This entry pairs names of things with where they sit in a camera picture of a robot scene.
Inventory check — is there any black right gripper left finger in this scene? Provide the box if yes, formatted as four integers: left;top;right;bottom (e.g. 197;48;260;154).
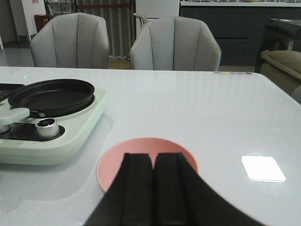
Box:
85;153;153;226

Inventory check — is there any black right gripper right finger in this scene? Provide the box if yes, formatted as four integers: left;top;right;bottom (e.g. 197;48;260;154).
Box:
154;153;261;226

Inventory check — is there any pink bowl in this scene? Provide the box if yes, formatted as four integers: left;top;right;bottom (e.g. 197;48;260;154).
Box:
96;137;199;193

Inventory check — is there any mint green breakfast maker base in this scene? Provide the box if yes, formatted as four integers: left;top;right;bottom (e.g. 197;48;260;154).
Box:
0;88;107;165

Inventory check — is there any right silver control knob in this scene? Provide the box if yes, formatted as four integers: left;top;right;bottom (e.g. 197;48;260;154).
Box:
35;118;59;138

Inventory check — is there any silver control knob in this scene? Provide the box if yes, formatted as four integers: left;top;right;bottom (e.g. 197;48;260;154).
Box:
0;124;10;133
35;118;59;138

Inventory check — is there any black round frying pan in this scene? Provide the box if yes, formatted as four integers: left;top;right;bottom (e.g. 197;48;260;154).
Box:
8;79;95;118

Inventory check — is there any left silver control knob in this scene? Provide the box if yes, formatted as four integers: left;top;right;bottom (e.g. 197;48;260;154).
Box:
0;124;10;133

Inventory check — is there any right grey upholstered chair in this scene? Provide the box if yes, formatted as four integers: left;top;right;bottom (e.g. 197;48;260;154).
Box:
130;16;222;71

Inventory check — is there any grey upholstered chair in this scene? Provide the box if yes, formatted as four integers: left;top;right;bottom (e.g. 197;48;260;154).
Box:
130;16;222;71
30;13;110;69

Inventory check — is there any left grey upholstered chair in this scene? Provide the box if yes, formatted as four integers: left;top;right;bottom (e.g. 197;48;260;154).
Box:
30;13;110;69

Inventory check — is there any dark counter cabinet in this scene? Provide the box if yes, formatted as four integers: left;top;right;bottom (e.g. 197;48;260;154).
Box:
180;1;301;66

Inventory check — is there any beige office chair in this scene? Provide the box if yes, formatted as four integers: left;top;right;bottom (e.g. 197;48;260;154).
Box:
134;13;148;29

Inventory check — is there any white cabinet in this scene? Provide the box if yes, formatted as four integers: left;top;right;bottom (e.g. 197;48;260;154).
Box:
134;0;180;38

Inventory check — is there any red bin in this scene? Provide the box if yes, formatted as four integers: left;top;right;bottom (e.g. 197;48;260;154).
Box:
34;14;50;32

